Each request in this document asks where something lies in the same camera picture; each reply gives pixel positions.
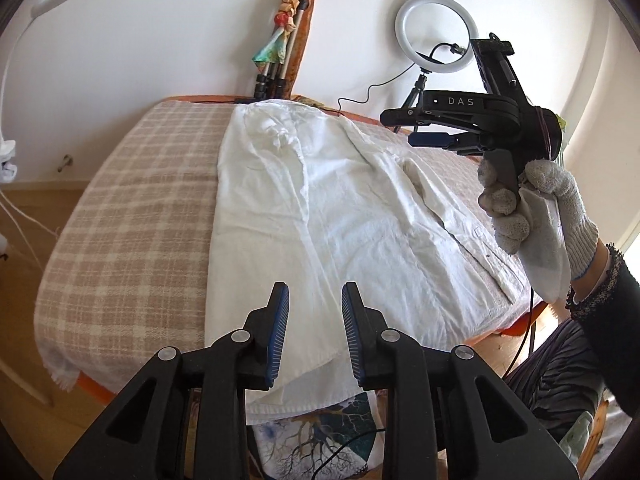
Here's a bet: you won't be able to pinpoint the black ring light cable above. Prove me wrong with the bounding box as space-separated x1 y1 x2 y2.
336 41 471 117

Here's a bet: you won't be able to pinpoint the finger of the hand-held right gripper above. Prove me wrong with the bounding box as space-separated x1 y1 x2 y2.
407 131 485 157
379 106 482 134

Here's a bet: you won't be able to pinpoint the white cloth in hand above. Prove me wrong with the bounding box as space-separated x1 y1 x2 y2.
516 187 572 304

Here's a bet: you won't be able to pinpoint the black ring light tripod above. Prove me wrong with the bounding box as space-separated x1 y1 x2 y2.
394 72 432 134

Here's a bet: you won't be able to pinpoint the beige plaid blanket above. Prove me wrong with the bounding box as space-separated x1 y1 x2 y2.
34 97 547 395

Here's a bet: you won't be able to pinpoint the person's right hand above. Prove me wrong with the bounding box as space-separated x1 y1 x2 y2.
477 157 600 281

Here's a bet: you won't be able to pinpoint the person's right forearm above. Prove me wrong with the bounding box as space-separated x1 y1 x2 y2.
565 242 640 413

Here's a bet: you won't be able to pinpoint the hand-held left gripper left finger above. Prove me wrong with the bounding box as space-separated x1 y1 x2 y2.
52 282 291 480

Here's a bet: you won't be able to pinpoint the thin black cable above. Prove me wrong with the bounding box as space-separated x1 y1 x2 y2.
310 427 387 480

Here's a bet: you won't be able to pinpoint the white cables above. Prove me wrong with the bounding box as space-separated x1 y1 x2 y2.
0 194 57 272

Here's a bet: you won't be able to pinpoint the white ring light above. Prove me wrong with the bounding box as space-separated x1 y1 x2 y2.
395 0 475 74

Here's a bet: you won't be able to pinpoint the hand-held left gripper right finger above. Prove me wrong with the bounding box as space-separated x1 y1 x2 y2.
341 282 581 480

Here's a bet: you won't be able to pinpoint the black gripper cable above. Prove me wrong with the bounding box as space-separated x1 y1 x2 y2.
501 290 537 382

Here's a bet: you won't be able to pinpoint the tree print cloth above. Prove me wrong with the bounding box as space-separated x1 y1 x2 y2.
249 391 385 480

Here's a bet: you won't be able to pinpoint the folded metal tripod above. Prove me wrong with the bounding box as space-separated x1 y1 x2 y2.
252 0 307 102

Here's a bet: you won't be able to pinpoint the grey striped skirt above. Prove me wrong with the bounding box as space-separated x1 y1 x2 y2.
504 317 610 457

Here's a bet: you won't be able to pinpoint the small colourful cloth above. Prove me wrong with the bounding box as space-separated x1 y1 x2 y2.
292 94 342 112

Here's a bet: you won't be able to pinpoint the colourful knotted scarf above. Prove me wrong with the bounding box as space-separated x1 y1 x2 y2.
250 0 309 69

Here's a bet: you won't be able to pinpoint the pale green cushion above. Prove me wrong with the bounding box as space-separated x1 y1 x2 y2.
559 409 610 467

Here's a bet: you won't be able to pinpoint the white shirt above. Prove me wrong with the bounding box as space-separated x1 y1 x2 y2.
205 99 526 423

